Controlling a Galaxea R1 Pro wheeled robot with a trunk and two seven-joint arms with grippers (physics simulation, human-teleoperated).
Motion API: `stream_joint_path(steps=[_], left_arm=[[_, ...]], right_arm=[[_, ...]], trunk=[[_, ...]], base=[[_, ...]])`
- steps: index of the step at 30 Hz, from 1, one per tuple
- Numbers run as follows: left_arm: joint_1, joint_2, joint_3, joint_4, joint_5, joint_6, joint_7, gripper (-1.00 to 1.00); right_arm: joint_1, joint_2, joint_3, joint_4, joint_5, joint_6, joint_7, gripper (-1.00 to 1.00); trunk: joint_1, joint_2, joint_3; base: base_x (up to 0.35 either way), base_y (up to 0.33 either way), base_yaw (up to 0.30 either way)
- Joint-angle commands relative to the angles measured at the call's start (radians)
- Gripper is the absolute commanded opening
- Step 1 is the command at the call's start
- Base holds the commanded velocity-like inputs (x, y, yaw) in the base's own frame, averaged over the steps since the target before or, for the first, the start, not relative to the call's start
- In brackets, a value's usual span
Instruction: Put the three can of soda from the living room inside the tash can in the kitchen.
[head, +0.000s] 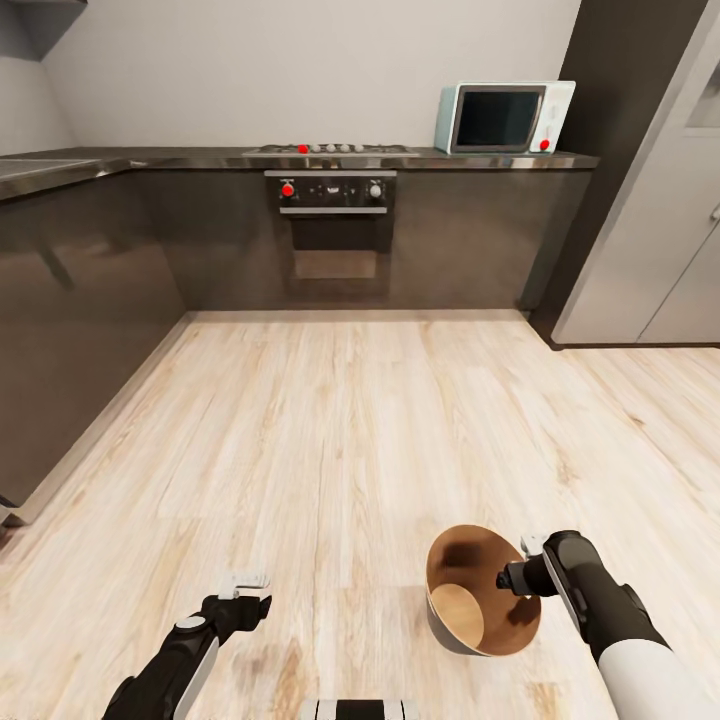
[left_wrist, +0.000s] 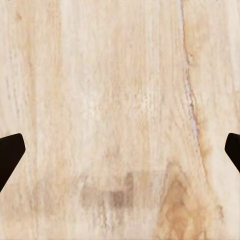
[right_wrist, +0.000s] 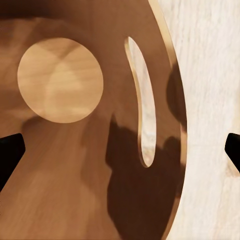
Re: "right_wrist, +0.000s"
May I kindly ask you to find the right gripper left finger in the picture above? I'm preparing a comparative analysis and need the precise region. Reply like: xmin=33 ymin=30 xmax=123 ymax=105
xmin=0 ymin=133 xmax=26 ymax=192

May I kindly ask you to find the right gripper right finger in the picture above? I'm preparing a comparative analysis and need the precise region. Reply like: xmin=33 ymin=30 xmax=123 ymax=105
xmin=224 ymin=132 xmax=240 ymax=172

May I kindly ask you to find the trash can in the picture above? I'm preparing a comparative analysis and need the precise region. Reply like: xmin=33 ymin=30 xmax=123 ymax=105
xmin=0 ymin=0 xmax=188 ymax=240

